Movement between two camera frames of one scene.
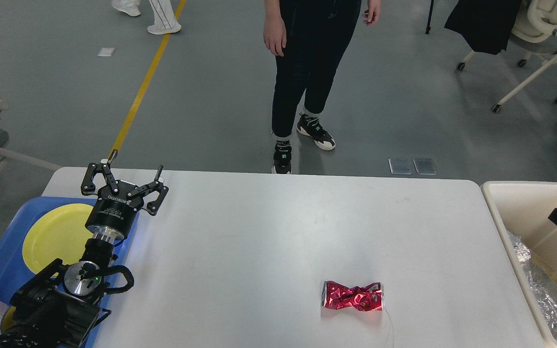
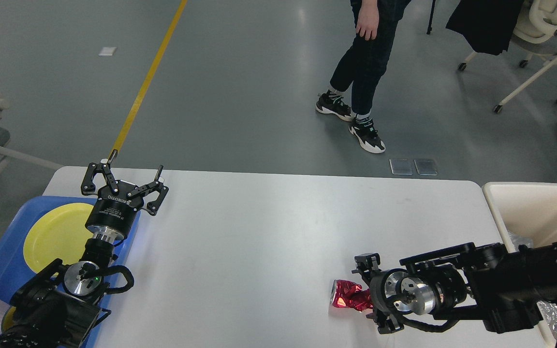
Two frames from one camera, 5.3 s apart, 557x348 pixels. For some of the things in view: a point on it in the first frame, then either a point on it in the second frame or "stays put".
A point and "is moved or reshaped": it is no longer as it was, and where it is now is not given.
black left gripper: (115, 216) stays put
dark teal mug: (8, 320) stays put
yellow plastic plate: (59, 232) stays put
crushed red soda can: (367, 297) is moved or reshaped
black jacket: (486, 24) stays put
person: (308, 36) → (360, 67)
